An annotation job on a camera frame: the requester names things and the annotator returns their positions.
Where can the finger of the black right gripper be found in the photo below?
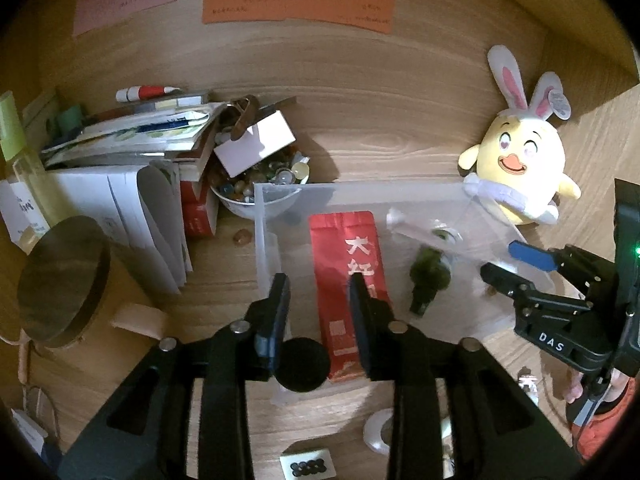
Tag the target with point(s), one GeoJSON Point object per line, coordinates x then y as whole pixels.
{"type": "Point", "coordinates": [509, 284]}
{"type": "Point", "coordinates": [542, 259]}

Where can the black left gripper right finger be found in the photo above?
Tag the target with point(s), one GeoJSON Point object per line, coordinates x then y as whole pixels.
{"type": "Point", "coordinates": [497, 432]}

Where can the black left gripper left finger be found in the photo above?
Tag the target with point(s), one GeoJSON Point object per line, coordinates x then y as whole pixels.
{"type": "Point", "coordinates": [142, 430]}

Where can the white pink cream tube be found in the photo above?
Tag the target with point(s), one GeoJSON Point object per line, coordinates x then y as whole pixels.
{"type": "Point", "coordinates": [425, 232]}

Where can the dark green glass bottle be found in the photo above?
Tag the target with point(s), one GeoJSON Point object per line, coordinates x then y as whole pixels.
{"type": "Point", "coordinates": [430, 273]}

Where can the white tape roll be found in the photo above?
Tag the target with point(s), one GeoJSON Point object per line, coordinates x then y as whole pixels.
{"type": "Point", "coordinates": [378, 430]}

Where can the black purple tube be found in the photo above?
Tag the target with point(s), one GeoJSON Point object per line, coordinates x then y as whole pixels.
{"type": "Point", "coordinates": [303, 365]}

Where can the mahjong tile eraser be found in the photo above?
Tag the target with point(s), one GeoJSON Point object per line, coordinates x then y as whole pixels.
{"type": "Point", "coordinates": [311, 465]}

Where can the red tea packet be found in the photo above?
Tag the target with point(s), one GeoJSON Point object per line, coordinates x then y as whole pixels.
{"type": "Point", "coordinates": [347, 289]}

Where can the person right hand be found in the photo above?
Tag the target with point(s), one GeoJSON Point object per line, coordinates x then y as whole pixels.
{"type": "Point", "coordinates": [573, 391]}

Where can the yellow chick bunny plush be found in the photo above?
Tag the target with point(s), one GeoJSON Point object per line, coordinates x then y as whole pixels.
{"type": "Point", "coordinates": [520, 162]}

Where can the clear plastic storage bin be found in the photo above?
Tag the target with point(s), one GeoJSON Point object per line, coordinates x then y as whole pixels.
{"type": "Point", "coordinates": [464, 308]}

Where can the brown mug with lid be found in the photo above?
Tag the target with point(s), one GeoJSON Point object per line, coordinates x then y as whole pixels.
{"type": "Point", "coordinates": [78, 301]}

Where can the red small box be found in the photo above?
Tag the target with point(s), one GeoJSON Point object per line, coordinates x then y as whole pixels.
{"type": "Point", "coordinates": [199, 209]}

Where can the green spray bottle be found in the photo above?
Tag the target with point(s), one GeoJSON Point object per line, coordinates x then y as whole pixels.
{"type": "Point", "coordinates": [24, 171]}

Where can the white bowl of trinkets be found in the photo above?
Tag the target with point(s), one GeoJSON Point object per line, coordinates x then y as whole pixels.
{"type": "Point", "coordinates": [288, 166]}

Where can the stack of books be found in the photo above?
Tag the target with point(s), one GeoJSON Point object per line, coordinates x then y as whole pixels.
{"type": "Point", "coordinates": [184, 136]}

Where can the small white cardboard box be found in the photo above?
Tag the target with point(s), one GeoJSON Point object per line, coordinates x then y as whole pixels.
{"type": "Point", "coordinates": [261, 140]}

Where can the red white marker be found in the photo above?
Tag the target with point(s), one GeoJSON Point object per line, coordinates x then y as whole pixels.
{"type": "Point", "coordinates": [143, 93]}

